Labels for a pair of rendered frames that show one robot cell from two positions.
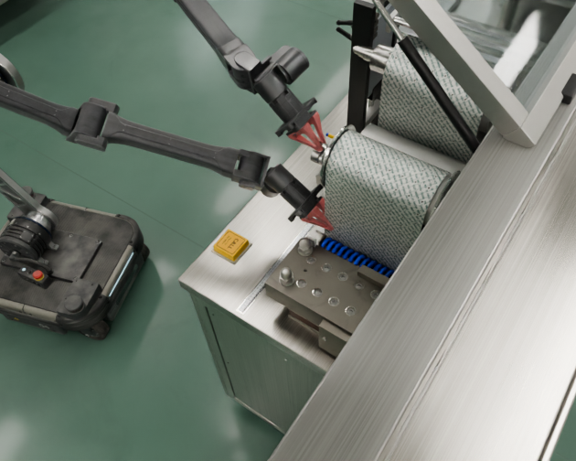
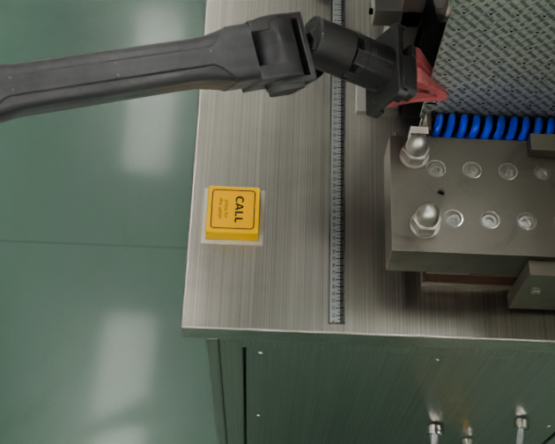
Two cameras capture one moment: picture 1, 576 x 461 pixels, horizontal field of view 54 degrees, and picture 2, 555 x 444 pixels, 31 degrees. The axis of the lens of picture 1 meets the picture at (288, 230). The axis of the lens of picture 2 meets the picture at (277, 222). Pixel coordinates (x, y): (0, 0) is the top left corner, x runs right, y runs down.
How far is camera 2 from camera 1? 0.63 m
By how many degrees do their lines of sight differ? 22
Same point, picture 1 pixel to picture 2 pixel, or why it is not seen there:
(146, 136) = (66, 80)
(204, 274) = (223, 292)
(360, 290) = (551, 179)
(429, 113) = not seen: outside the picture
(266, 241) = (285, 175)
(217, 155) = (217, 55)
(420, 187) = not seen: outside the picture
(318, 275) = (469, 190)
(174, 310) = (18, 379)
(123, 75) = not seen: outside the picture
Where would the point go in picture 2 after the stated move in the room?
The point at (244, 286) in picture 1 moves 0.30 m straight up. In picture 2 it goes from (310, 275) to (326, 162)
